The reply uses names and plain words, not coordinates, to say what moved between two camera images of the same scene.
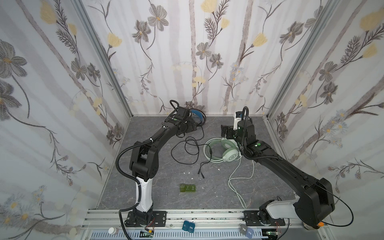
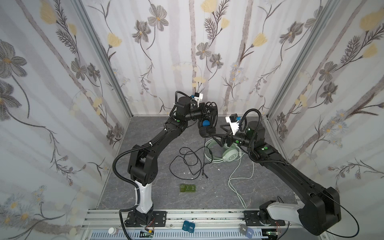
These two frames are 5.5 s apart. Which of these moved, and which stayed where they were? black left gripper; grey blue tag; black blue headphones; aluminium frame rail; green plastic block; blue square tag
Moved: black blue headphones; black left gripper
Stayed: aluminium frame rail; grey blue tag; green plastic block; blue square tag
